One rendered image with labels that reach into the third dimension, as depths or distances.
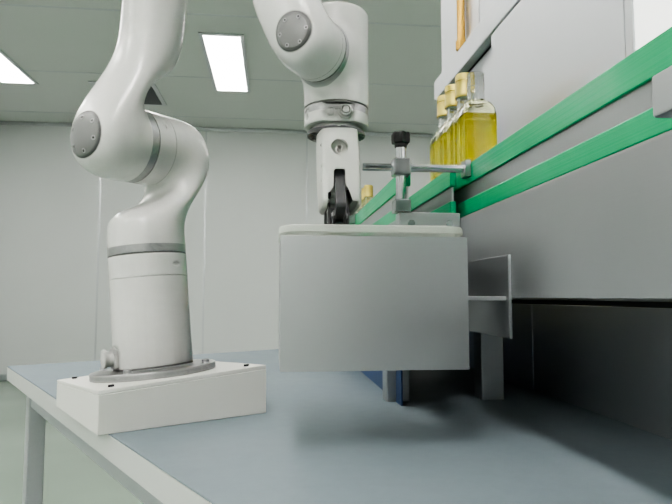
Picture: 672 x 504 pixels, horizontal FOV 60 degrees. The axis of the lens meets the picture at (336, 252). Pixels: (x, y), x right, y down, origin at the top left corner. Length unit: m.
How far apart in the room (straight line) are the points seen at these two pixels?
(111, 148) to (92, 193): 6.31
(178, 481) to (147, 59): 0.62
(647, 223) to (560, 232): 0.14
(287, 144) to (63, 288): 3.02
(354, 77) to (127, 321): 0.48
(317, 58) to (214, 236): 6.24
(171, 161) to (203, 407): 0.39
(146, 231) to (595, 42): 0.72
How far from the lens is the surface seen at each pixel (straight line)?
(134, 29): 1.00
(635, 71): 0.57
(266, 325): 6.83
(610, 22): 0.95
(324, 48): 0.70
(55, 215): 7.31
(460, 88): 1.12
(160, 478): 0.68
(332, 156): 0.71
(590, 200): 0.57
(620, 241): 0.53
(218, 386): 0.89
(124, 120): 0.92
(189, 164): 1.00
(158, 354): 0.92
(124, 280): 0.93
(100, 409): 0.83
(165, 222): 0.94
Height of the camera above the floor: 0.93
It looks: 4 degrees up
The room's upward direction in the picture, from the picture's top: straight up
